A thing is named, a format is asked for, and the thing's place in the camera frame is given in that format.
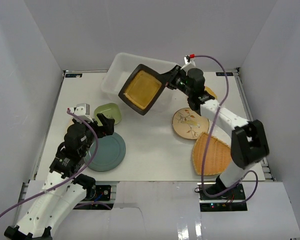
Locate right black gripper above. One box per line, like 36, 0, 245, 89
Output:
156, 65, 193, 98

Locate blue-grey round plate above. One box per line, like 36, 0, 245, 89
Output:
88, 132, 126, 172

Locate black square amber plate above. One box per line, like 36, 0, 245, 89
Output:
118, 64, 166, 116

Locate beige bird painted plate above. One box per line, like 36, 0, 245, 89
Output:
172, 107, 210, 140

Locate woven bamboo basket plate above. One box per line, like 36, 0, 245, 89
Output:
192, 132, 232, 176

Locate cream panda dish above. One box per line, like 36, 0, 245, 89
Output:
65, 119, 74, 133

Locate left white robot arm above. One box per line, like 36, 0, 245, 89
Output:
4, 111, 115, 240

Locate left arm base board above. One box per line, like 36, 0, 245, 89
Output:
74, 184, 116, 211

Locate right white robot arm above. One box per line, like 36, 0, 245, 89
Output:
160, 65, 270, 200

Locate right arm base board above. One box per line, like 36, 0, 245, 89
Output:
194, 183, 248, 213

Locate white plastic bin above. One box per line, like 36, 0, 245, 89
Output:
100, 52, 177, 112

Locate green panda dish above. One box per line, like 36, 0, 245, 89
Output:
93, 102, 122, 125

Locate yellow panda dish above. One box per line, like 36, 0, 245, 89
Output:
205, 86, 218, 100

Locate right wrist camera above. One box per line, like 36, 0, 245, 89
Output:
181, 54, 196, 72

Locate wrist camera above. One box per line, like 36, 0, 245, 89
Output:
181, 54, 196, 72
67, 103, 93, 122

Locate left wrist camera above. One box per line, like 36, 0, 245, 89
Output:
67, 103, 93, 122

